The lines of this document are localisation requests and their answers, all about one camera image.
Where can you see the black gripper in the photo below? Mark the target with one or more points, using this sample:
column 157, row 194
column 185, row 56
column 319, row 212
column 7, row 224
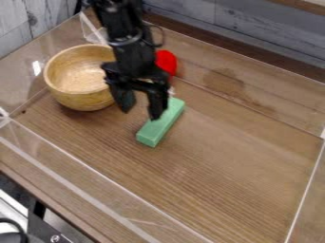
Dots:
column 134, row 72

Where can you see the green rectangular block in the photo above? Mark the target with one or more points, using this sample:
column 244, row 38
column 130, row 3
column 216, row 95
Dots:
column 152, row 132

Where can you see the brown wooden bowl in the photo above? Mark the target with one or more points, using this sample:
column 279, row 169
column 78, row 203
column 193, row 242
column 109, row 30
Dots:
column 75, row 78

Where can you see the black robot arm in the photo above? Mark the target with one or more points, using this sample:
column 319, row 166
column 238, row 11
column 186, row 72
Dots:
column 121, row 18

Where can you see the red toy fruit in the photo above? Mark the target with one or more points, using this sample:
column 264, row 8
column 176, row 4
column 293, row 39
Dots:
column 168, row 62

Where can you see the clear acrylic corner bracket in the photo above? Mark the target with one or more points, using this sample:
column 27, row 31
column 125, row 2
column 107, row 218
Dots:
column 94, row 35

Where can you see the clear acrylic tray wall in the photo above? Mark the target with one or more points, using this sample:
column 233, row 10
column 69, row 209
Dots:
column 99, row 206

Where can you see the black table leg bracket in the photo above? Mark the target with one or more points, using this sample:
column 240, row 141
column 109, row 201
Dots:
column 39, row 228

